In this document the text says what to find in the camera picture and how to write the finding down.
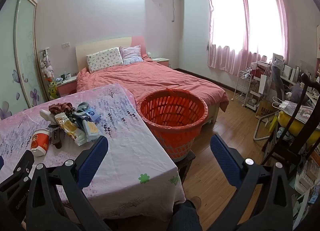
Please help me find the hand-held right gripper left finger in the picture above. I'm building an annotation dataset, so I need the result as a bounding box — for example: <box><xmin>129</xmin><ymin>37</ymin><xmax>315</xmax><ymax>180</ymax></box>
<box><xmin>24</xmin><ymin>135</ymin><xmax>109</xmax><ymax>231</ymax></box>

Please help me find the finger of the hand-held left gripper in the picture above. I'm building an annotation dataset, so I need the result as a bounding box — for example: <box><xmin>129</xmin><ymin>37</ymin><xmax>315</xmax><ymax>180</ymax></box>
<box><xmin>0</xmin><ymin>150</ymin><xmax>35</xmax><ymax>198</ymax></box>

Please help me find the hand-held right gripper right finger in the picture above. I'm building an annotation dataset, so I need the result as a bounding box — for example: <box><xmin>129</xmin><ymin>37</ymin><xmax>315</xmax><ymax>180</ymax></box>
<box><xmin>207</xmin><ymin>134</ymin><xmax>294</xmax><ymax>231</ymax></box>

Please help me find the red paper cup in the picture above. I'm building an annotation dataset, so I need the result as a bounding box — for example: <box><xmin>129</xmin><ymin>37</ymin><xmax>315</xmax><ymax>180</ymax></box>
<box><xmin>30</xmin><ymin>129</ymin><xmax>50</xmax><ymax>157</ymax></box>

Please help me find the orange plastic basket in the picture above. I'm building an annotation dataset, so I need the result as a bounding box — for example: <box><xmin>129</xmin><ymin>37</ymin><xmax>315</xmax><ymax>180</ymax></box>
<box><xmin>137</xmin><ymin>88</ymin><xmax>209</xmax><ymax>159</ymax></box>

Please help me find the white orange wrapper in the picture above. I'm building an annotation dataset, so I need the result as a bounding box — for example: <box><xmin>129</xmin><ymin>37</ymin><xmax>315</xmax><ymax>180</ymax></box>
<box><xmin>81</xmin><ymin>120</ymin><xmax>103</xmax><ymax>143</ymax></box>

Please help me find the pink floral tablecloth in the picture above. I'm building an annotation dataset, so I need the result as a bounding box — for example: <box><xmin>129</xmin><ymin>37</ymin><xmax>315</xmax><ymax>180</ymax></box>
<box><xmin>0</xmin><ymin>83</ymin><xmax>186</xmax><ymax>223</ymax></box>

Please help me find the yellow snack wrapper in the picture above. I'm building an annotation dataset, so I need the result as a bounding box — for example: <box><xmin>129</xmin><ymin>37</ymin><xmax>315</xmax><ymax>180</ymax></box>
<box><xmin>54</xmin><ymin>114</ymin><xmax>87</xmax><ymax>146</ymax></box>

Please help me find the teal sock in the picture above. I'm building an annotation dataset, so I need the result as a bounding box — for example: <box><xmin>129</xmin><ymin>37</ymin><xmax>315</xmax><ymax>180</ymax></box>
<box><xmin>75</xmin><ymin>102</ymin><xmax>88</xmax><ymax>115</ymax></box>

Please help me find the brown paper bag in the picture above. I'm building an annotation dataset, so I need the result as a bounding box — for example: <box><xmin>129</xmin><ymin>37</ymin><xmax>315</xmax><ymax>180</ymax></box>
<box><xmin>255</xmin><ymin>99</ymin><xmax>275</xmax><ymax>120</ymax></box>

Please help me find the maroon patterned cloth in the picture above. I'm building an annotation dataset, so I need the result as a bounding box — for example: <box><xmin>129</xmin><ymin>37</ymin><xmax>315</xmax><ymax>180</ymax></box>
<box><xmin>48</xmin><ymin>102</ymin><xmax>75</xmax><ymax>116</ymax></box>

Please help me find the white shelf cart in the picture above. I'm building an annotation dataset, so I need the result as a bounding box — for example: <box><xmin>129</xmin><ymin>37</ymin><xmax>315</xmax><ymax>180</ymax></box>
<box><xmin>246</xmin><ymin>76</ymin><xmax>265</xmax><ymax>112</ymax></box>

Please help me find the person's leg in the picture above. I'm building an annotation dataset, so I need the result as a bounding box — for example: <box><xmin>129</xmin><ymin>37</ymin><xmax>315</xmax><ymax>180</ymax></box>
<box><xmin>166</xmin><ymin>200</ymin><xmax>203</xmax><ymax>231</ymax></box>

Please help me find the yellow plastic tub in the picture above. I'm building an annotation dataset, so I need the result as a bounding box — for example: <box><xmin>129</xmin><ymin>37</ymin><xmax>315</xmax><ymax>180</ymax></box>
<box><xmin>277</xmin><ymin>110</ymin><xmax>320</xmax><ymax>144</ymax></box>

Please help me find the pink nightstand with mug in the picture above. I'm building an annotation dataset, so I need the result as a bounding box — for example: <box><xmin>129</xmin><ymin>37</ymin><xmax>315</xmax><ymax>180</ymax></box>
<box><xmin>56</xmin><ymin>76</ymin><xmax>77</xmax><ymax>97</ymax></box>

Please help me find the white plastic bag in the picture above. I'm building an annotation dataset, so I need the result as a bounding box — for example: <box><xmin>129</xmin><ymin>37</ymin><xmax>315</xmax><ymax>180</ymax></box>
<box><xmin>272</xmin><ymin>97</ymin><xmax>300</xmax><ymax>112</ymax></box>

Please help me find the white paper bag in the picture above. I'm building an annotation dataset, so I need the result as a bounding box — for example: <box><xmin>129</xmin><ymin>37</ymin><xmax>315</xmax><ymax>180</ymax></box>
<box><xmin>259</xmin><ymin>67</ymin><xmax>273</xmax><ymax>95</ymax></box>

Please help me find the green plush toy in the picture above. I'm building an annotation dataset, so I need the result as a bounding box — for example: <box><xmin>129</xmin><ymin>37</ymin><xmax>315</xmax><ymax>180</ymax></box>
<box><xmin>48</xmin><ymin>79</ymin><xmax>58</xmax><ymax>100</ymax></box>

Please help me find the white plastic crate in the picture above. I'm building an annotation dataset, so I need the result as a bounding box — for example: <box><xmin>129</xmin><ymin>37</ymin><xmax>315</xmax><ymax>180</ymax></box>
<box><xmin>295</xmin><ymin>161</ymin><xmax>320</xmax><ymax>196</ymax></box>

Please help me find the dark wooden chair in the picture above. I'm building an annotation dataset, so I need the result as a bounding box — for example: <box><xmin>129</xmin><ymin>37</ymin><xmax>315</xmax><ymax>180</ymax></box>
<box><xmin>261</xmin><ymin>72</ymin><xmax>320</xmax><ymax>179</ymax></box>

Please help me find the grey office chair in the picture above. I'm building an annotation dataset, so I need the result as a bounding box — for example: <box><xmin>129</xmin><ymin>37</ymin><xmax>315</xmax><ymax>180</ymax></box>
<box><xmin>270</xmin><ymin>65</ymin><xmax>288</xmax><ymax>102</ymax></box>

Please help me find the coral red duvet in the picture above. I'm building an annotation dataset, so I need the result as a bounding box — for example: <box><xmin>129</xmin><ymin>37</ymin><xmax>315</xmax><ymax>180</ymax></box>
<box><xmin>76</xmin><ymin>61</ymin><xmax>229</xmax><ymax>121</ymax></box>

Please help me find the white floral pillow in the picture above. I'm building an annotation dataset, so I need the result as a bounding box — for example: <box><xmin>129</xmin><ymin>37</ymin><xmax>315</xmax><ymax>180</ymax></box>
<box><xmin>86</xmin><ymin>47</ymin><xmax>124</xmax><ymax>74</ymax></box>

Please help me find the pink curtain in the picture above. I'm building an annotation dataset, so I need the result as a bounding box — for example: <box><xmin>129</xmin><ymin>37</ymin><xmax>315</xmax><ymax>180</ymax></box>
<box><xmin>244</xmin><ymin>0</ymin><xmax>290</xmax><ymax>77</ymax></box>
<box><xmin>205</xmin><ymin>0</ymin><xmax>248</xmax><ymax>77</ymax></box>

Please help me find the bag of plush toys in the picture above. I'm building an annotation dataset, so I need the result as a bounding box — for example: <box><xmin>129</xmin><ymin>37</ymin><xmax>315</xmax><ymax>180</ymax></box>
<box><xmin>37</xmin><ymin>47</ymin><xmax>54</xmax><ymax>82</ymax></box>

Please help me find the pink striped pillow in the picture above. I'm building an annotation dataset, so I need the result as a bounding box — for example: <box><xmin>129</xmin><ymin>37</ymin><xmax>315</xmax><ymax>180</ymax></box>
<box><xmin>119</xmin><ymin>45</ymin><xmax>144</xmax><ymax>65</ymax></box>

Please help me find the pink nightstand with book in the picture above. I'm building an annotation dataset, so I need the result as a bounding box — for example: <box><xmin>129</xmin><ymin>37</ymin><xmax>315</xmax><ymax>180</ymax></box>
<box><xmin>151</xmin><ymin>57</ymin><xmax>170</xmax><ymax>67</ymax></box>

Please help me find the bed with beige headboard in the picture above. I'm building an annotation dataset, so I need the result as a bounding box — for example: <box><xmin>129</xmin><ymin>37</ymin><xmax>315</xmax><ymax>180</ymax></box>
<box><xmin>75</xmin><ymin>37</ymin><xmax>229</xmax><ymax>124</ymax></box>

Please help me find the wardrobe with flower doors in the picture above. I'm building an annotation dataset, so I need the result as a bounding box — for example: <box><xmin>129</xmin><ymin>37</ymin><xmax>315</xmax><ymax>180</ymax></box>
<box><xmin>0</xmin><ymin>0</ymin><xmax>54</xmax><ymax>120</ymax></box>

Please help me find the white wire cart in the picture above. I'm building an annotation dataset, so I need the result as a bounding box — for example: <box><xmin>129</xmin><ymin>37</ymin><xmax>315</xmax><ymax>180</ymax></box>
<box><xmin>234</xmin><ymin>70</ymin><xmax>253</xmax><ymax>108</ymax></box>

